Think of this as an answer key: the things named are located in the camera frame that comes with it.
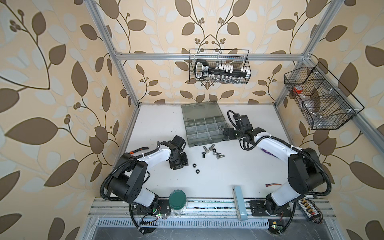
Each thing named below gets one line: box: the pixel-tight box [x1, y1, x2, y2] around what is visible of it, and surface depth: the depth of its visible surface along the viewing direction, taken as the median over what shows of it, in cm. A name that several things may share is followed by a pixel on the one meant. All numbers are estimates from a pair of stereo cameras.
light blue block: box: [231, 185, 248, 221], surface depth 74 cm
